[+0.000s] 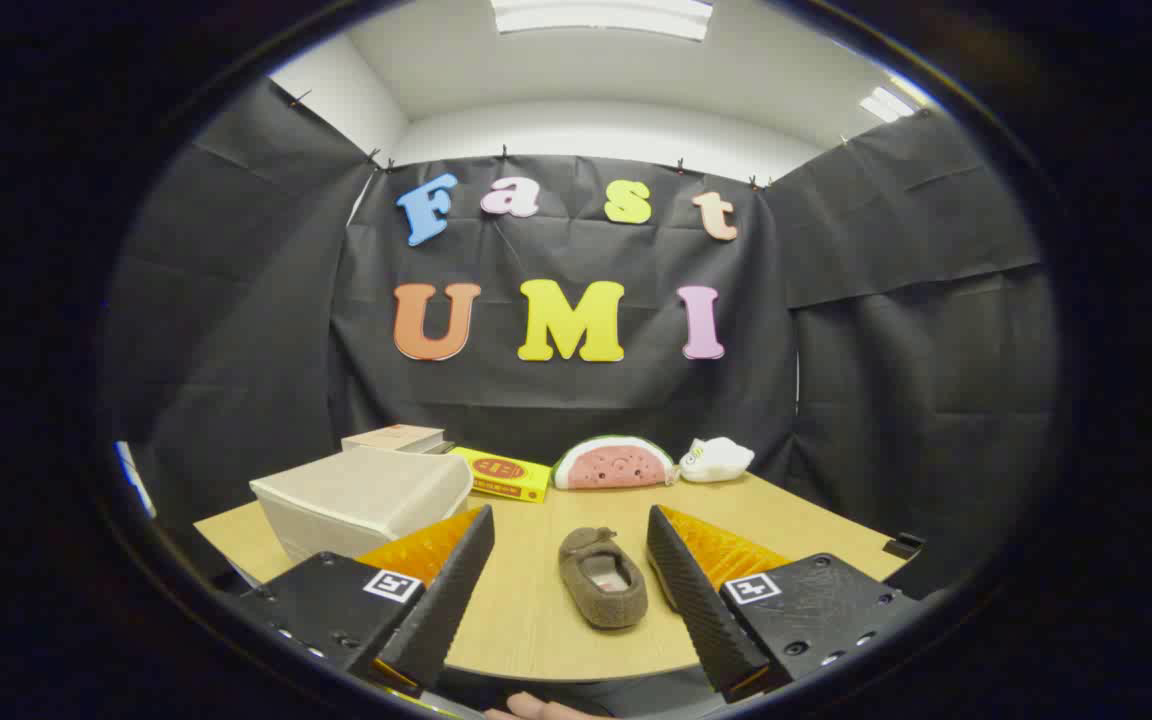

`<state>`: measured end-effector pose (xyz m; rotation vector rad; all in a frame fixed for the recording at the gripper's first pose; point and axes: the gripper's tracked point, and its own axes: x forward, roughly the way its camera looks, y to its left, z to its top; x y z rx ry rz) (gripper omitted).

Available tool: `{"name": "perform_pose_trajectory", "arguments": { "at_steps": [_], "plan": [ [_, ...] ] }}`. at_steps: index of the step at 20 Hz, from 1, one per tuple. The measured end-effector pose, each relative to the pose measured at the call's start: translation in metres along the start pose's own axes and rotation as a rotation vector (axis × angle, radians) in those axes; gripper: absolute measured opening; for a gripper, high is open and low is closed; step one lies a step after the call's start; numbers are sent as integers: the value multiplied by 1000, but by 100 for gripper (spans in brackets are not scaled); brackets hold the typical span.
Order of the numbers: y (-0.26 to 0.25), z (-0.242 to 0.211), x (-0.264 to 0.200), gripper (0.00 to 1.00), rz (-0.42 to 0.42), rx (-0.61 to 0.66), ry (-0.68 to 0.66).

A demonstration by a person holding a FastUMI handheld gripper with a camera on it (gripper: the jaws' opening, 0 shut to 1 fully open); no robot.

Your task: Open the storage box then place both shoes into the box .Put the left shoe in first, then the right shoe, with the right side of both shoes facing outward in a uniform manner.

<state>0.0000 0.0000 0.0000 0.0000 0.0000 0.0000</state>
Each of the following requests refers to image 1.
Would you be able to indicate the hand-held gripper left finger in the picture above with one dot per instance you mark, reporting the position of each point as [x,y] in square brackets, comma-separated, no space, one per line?
[446,600]

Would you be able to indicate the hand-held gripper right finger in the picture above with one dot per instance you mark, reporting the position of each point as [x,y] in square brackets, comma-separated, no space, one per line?
[696,610]

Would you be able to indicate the brown fuzzy shoe with bow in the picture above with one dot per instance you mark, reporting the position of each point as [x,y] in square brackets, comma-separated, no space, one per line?
[584,545]

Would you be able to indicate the cream fabric storage box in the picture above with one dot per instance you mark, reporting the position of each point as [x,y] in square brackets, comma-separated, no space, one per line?
[356,500]

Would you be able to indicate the yellow book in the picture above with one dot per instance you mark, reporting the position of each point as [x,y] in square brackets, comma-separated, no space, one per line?
[501,470]

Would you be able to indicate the white plush toy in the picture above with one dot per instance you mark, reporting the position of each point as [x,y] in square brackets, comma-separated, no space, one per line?
[716,460]

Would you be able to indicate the watermelon slice plush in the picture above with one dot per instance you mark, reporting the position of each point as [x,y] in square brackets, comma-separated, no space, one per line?
[611,465]

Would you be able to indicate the beige book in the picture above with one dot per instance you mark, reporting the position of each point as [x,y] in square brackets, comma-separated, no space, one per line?
[391,437]

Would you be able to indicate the black backdrop cloth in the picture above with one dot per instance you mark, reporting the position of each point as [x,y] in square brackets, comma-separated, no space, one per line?
[576,400]

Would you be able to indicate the ceiling light panel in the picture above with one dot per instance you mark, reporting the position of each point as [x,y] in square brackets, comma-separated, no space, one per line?
[601,15]
[886,103]

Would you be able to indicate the black table edge bracket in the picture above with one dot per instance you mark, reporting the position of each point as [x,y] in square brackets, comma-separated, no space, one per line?
[904,546]

